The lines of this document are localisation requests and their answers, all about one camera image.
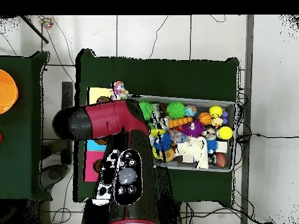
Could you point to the small dotted cloth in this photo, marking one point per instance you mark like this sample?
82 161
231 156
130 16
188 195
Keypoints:
119 90

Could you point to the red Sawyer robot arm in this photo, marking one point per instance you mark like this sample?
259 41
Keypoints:
107 119

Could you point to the wooden box with three holes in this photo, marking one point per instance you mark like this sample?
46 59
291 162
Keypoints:
96 92

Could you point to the green spiky ball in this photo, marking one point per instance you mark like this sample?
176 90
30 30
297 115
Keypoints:
146 109
175 110

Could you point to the blue spiky ball with eyes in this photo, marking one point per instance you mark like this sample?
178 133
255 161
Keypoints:
164 141

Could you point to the orange plastic toy block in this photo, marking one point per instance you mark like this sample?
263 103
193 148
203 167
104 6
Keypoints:
180 122

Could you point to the purple furry monster toy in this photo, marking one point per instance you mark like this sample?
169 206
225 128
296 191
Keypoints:
192 128

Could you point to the cream knitted cloth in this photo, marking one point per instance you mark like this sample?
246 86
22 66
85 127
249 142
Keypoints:
194 151

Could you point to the dark green table cloth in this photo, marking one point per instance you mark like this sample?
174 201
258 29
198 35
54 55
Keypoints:
28 140
154 70

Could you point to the orange toy basketball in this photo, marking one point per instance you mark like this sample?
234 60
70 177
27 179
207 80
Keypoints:
204 118

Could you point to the yellow ball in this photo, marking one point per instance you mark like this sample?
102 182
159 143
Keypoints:
224 133
215 111

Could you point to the grey round stand base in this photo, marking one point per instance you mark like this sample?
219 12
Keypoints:
55 175

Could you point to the small colourful floor toy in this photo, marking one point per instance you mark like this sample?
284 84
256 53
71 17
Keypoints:
46 22

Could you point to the orange round bowl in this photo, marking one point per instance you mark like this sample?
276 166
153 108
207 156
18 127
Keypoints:
7 91

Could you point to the thin black rod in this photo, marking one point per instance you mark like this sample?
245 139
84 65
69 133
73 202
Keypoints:
33 28

